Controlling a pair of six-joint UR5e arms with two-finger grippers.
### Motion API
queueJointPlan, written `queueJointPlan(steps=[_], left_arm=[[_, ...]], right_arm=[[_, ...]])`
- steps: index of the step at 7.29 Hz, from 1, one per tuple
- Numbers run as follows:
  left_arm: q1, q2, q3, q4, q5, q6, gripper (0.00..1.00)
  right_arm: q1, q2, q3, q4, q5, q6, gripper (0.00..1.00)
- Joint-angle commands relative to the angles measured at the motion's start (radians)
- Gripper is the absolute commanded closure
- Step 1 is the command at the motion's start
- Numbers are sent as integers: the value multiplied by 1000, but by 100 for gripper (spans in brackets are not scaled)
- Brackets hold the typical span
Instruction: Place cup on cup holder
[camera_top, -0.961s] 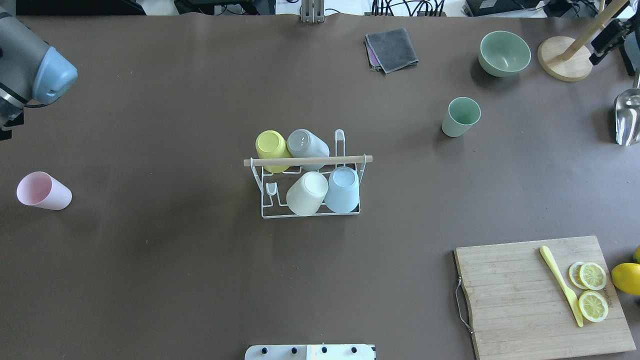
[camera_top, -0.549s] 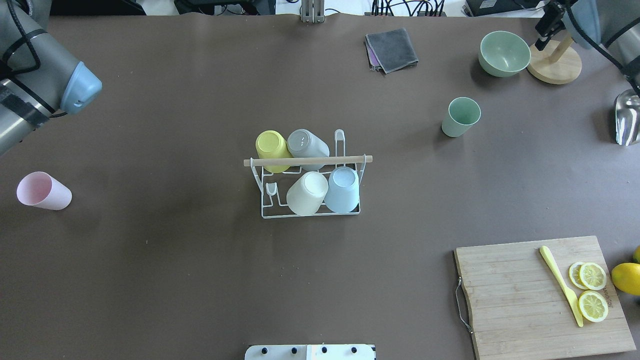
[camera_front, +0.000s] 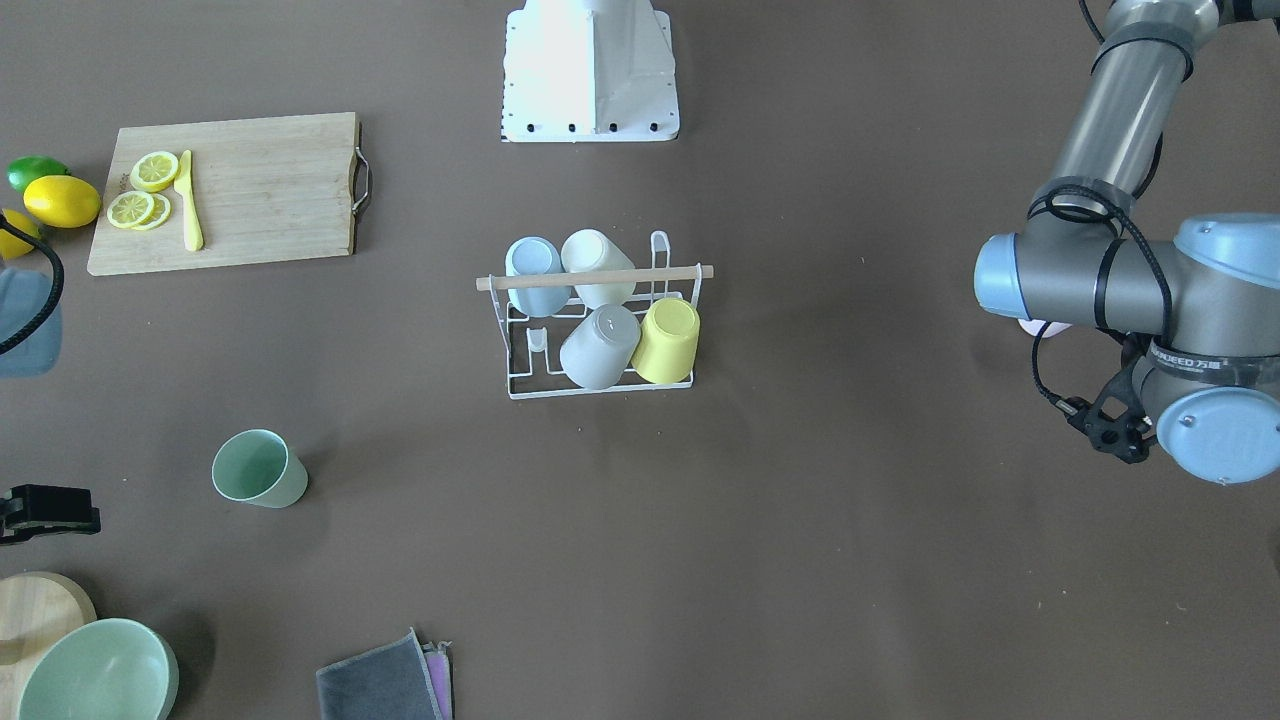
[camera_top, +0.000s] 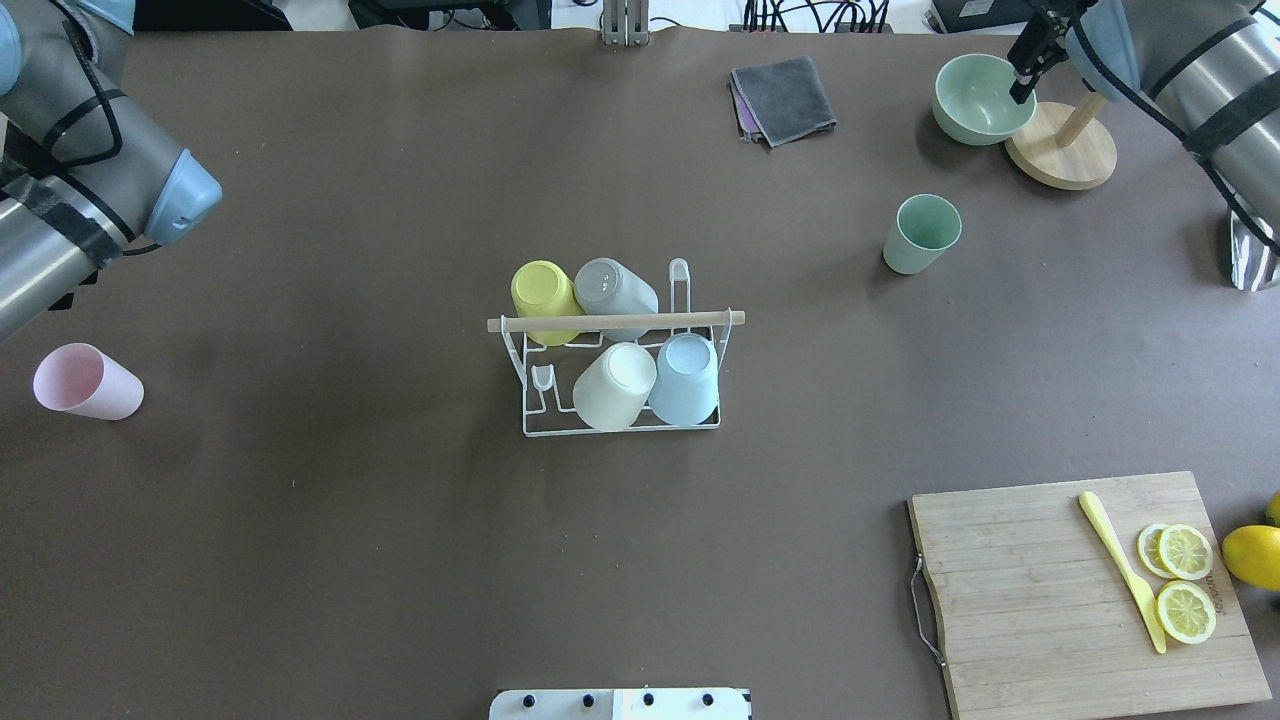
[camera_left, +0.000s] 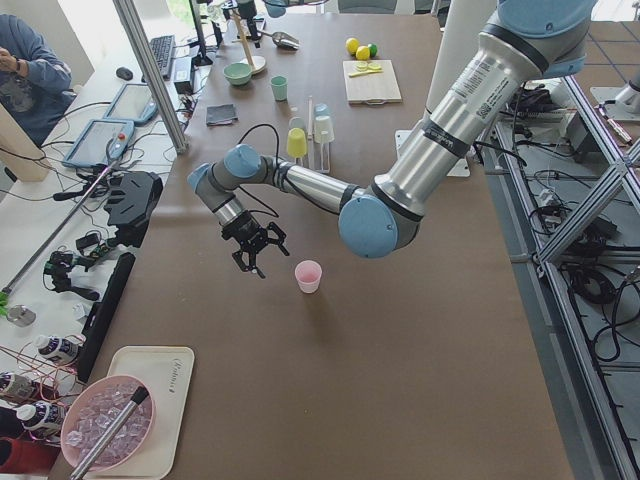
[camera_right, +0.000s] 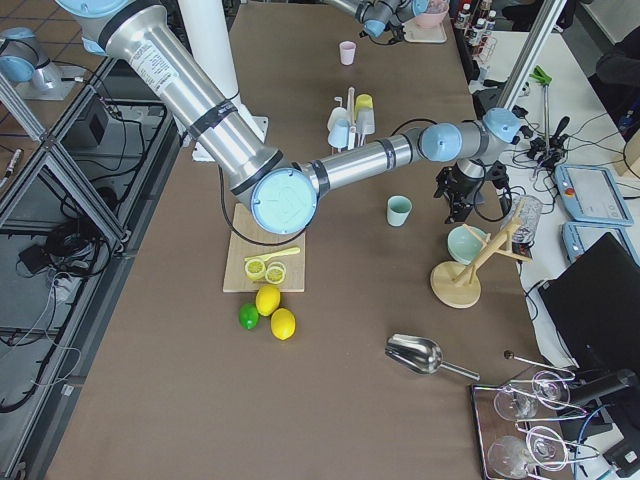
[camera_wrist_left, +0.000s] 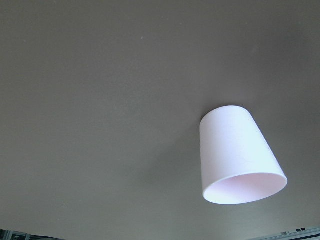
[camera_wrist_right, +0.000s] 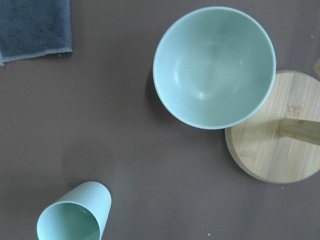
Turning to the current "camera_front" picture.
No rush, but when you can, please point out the pink cup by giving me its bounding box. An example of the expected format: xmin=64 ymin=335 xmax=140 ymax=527
xmin=1018 ymin=320 xmax=1073 ymax=340

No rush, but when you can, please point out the lemon slice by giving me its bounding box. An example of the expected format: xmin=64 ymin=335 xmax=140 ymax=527
xmin=128 ymin=151 xmax=180 ymax=193
xmin=105 ymin=190 xmax=157 ymax=229

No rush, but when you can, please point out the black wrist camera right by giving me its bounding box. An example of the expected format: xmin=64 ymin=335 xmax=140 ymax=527
xmin=1 ymin=484 xmax=101 ymax=546

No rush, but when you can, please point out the grey folded cloth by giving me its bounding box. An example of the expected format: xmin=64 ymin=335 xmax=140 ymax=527
xmin=316 ymin=630 xmax=454 ymax=719

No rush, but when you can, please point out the wooden mug tree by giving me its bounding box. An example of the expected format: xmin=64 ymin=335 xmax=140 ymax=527
xmin=1 ymin=571 xmax=99 ymax=719

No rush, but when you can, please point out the grey cup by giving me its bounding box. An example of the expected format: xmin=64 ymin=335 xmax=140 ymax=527
xmin=559 ymin=305 xmax=640 ymax=389

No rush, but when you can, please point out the lemon slice bottom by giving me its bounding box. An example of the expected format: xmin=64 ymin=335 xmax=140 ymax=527
xmin=105 ymin=190 xmax=157 ymax=229

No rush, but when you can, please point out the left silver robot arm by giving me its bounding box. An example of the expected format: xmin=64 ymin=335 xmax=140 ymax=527
xmin=973 ymin=1 xmax=1279 ymax=486

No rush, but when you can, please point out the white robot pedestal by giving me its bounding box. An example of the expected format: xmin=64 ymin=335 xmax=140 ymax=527
xmin=500 ymin=1 xmax=681 ymax=143

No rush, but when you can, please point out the white wire cup rack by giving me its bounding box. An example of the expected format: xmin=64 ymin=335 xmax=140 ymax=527
xmin=475 ymin=229 xmax=716 ymax=400

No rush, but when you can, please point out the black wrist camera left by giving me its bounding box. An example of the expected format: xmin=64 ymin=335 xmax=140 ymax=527
xmin=1057 ymin=366 xmax=1156 ymax=464

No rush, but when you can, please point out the light blue cup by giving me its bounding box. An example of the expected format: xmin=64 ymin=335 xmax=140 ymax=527
xmin=506 ymin=236 xmax=573 ymax=318

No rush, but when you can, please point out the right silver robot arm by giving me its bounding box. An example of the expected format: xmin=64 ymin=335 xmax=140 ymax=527
xmin=1 ymin=231 xmax=65 ymax=378

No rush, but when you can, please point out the lemon slice top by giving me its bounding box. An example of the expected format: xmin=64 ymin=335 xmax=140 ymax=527
xmin=128 ymin=151 xmax=180 ymax=193

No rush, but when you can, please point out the wooden cutting board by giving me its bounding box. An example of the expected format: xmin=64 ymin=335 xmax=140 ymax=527
xmin=87 ymin=111 xmax=371 ymax=277

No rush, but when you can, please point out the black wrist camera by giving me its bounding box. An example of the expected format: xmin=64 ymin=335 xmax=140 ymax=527
xmin=1057 ymin=366 xmax=1156 ymax=464
xmin=1 ymin=484 xmax=101 ymax=546

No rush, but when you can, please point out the green lime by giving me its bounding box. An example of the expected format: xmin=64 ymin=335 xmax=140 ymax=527
xmin=6 ymin=155 xmax=70 ymax=193

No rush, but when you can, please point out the yellow lemon near lime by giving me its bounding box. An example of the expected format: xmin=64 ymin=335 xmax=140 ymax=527
xmin=23 ymin=176 xmax=102 ymax=228

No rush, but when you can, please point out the yellow cup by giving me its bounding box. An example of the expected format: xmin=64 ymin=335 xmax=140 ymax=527
xmin=631 ymin=299 xmax=701 ymax=384

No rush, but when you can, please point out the yellow lemon front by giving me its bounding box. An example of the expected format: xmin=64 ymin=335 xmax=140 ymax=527
xmin=0 ymin=208 xmax=41 ymax=261

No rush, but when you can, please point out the mint green bowl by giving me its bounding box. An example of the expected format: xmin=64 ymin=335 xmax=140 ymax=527
xmin=17 ymin=618 xmax=179 ymax=719

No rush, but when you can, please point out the white cup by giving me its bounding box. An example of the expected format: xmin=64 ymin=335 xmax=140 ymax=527
xmin=559 ymin=228 xmax=635 ymax=310

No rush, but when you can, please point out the mint green cup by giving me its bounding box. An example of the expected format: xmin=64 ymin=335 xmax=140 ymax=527
xmin=211 ymin=429 xmax=308 ymax=509

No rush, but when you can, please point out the yellow plastic knife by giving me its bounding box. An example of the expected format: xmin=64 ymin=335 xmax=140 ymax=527
xmin=173 ymin=149 xmax=204 ymax=252

